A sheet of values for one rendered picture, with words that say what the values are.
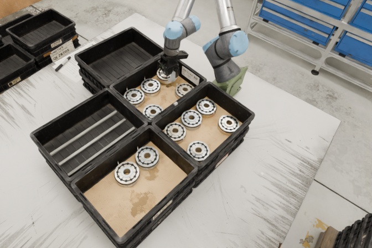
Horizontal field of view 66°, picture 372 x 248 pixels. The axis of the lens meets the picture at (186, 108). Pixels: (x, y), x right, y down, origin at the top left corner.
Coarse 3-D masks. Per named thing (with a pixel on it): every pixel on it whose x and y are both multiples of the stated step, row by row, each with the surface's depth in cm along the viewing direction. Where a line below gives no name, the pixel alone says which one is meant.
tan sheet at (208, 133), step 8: (216, 104) 150; (216, 112) 146; (224, 112) 146; (176, 120) 141; (208, 120) 143; (216, 120) 143; (200, 128) 139; (208, 128) 139; (216, 128) 140; (192, 136) 136; (200, 136) 136; (208, 136) 137; (216, 136) 137; (224, 136) 137; (184, 144) 133; (208, 144) 134; (216, 144) 134
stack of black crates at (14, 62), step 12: (0, 48) 213; (12, 48) 220; (0, 60) 218; (12, 60) 220; (24, 60) 220; (0, 72) 212; (12, 72) 199; (24, 72) 208; (36, 72) 215; (0, 84) 197; (12, 84) 204
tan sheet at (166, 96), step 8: (176, 80) 158; (184, 80) 159; (136, 88) 152; (168, 88) 154; (144, 96) 149; (160, 96) 150; (168, 96) 150; (144, 104) 146; (160, 104) 147; (168, 104) 147
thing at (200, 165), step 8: (200, 88) 144; (216, 88) 143; (240, 104) 138; (168, 112) 131; (248, 120) 132; (240, 128) 128; (168, 136) 123; (232, 136) 125; (176, 144) 121; (224, 144) 122; (184, 152) 119; (216, 152) 120; (192, 160) 117; (208, 160) 117; (200, 168) 117
